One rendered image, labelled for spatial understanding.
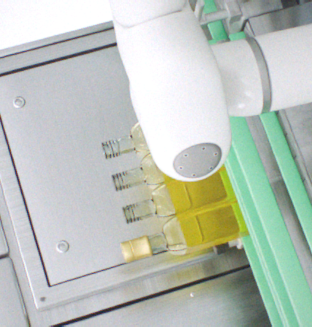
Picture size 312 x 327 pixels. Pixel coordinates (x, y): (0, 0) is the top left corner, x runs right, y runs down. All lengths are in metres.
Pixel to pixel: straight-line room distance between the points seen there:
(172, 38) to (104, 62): 0.77
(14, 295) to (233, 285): 0.38
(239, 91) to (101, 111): 0.62
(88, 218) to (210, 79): 0.70
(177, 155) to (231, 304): 0.65
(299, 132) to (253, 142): 0.07
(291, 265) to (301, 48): 0.37
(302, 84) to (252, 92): 0.06
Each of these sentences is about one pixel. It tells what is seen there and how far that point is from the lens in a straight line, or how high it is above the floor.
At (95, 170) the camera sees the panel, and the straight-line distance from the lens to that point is 1.66.
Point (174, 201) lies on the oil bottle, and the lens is 1.48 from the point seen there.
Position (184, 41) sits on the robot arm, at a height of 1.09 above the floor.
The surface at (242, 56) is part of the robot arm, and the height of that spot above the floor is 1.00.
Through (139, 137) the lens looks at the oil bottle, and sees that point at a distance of 1.51.
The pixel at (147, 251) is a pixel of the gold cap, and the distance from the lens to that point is 1.48.
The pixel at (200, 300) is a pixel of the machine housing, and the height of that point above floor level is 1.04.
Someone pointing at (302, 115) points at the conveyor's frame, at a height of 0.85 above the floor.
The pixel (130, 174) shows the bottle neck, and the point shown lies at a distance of 1.51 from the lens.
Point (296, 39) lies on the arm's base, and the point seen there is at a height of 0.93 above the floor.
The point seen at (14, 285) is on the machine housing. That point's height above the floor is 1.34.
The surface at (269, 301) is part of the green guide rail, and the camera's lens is 1.53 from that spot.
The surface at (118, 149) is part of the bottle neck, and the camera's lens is 1.52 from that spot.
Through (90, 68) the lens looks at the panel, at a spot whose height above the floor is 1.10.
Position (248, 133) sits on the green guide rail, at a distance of 1.42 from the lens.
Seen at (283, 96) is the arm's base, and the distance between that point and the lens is 1.13.
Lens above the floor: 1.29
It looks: 9 degrees down
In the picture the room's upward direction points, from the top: 106 degrees counter-clockwise
